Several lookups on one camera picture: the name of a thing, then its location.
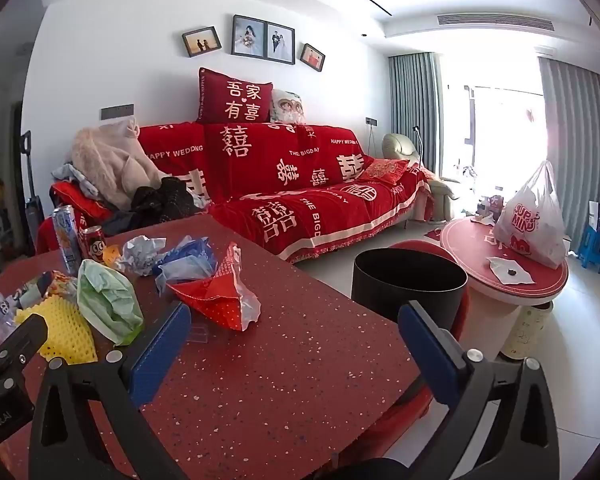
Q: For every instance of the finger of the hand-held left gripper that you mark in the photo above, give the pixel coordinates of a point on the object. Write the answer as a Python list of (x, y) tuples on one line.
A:
[(22, 337)]

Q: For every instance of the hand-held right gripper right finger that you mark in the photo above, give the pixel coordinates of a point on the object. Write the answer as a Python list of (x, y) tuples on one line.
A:
[(427, 355)]

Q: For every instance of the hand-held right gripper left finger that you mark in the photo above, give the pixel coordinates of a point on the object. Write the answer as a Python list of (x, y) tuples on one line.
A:
[(162, 350)]

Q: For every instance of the white milk powder pouch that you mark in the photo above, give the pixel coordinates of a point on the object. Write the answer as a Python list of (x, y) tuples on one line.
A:
[(2, 306)]

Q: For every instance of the small clear plastic piece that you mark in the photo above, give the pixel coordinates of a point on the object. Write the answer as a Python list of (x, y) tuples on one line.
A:
[(200, 333)]

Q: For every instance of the yellow foam net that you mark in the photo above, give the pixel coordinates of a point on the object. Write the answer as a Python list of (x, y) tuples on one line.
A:
[(65, 330)]

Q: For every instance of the orange red snack wrapper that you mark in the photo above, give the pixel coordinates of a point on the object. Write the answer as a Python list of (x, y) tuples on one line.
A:
[(57, 282)]

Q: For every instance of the green plastic bag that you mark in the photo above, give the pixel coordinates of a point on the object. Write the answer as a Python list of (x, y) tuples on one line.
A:
[(110, 300)]

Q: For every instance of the black trash bin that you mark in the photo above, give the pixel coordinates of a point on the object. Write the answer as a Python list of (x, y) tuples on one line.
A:
[(404, 285)]

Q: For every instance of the blue plastic wrapper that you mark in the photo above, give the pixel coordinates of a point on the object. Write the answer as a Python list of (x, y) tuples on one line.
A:
[(187, 260)]

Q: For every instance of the small orange wrapper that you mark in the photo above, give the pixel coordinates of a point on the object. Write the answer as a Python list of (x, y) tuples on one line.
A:
[(111, 255)]

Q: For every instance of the red round stool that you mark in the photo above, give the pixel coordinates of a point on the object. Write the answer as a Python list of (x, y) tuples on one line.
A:
[(460, 315)]

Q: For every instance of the cream patterned canister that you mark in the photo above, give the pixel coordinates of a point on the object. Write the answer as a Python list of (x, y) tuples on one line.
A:
[(527, 332)]

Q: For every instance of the tall blue white can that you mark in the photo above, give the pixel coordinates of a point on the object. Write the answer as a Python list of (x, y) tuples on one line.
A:
[(67, 240)]

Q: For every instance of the red drink can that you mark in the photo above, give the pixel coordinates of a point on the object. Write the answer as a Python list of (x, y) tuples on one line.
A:
[(92, 247)]

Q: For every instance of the white paper sheet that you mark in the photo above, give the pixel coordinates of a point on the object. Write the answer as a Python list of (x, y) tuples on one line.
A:
[(509, 270)]

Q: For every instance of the round red side table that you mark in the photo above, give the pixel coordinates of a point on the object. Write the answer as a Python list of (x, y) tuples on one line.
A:
[(474, 245)]

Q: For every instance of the upright vacuum cleaner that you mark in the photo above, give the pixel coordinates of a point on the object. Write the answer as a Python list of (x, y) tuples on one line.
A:
[(30, 200)]

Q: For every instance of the folded red blanket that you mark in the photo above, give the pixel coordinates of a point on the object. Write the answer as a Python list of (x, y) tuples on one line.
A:
[(80, 202)]

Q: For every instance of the black clothing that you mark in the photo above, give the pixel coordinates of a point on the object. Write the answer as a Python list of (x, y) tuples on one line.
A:
[(165, 200)]

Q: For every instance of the dark red small box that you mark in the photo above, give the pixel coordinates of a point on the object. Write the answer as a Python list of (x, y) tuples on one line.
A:
[(495, 206)]

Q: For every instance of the white red printed plastic bag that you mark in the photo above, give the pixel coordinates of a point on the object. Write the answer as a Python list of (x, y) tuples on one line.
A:
[(529, 225)]

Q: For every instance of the grey cloth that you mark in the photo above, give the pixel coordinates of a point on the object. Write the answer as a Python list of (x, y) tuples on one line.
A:
[(72, 175)]

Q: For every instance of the beige fluffy coat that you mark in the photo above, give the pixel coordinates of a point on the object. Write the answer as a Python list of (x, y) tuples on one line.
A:
[(115, 165)]

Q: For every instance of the small red embroidered cushion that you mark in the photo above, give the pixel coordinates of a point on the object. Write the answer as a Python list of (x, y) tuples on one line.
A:
[(384, 168)]

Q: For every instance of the blue plastic stool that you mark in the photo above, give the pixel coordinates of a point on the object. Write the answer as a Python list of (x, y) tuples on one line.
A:
[(592, 245)]

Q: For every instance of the beige armchair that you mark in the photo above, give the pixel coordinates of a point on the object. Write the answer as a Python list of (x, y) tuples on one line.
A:
[(402, 150)]

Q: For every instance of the floor lamp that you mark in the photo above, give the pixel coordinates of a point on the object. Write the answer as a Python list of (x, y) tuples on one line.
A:
[(419, 145)]

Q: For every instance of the sofa with red printed cover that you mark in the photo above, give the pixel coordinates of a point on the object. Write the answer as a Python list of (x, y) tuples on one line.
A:
[(300, 185)]

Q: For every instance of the grey green curtain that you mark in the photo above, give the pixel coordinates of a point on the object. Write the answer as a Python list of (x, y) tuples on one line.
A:
[(574, 150), (412, 105)]

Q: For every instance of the red printed pillow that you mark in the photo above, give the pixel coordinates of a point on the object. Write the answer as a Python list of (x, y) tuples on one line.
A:
[(235, 97)]

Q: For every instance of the white cartoon pillow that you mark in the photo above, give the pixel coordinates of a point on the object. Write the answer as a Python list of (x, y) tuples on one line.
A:
[(289, 107)]

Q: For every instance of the ceiling air vent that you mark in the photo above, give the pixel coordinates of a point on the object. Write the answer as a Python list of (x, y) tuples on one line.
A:
[(494, 22)]

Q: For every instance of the dark wall switch panel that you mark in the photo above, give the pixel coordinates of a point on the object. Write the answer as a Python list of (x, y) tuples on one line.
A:
[(116, 111)]

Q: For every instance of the small sunset photo frame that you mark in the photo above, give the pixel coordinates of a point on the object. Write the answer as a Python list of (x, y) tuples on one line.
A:
[(202, 42)]

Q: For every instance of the small red photo frame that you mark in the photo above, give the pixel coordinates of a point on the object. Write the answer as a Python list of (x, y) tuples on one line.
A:
[(313, 57)]

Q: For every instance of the large wedding photo frame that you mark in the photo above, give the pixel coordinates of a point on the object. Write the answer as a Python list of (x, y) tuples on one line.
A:
[(280, 42), (248, 36)]

